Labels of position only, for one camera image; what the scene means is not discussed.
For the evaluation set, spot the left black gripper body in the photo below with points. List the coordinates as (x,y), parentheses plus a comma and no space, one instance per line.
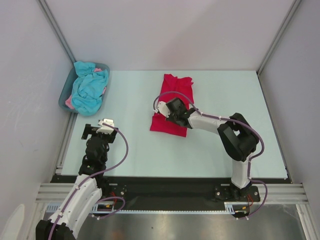
(105,138)

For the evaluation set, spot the grey plastic bin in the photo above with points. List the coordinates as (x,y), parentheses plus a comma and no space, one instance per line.
(65,95)

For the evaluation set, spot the aluminium frame rail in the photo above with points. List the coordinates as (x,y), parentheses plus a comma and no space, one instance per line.
(278,194)

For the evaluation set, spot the cyan t shirt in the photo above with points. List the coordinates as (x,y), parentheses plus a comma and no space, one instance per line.
(88,88)

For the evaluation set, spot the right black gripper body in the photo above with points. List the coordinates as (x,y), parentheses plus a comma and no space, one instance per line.
(172,110)

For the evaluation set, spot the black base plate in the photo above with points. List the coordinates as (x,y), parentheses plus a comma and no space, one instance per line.
(178,193)

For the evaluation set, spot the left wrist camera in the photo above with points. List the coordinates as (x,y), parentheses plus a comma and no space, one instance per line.
(105,126)

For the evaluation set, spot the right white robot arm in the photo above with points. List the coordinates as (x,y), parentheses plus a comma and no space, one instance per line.
(237,137)

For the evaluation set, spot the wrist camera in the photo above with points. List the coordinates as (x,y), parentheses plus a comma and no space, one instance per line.
(162,108)
(105,126)

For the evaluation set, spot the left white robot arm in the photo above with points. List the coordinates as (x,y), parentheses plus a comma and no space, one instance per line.
(66,222)

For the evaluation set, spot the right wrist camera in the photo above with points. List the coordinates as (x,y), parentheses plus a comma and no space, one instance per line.
(162,108)

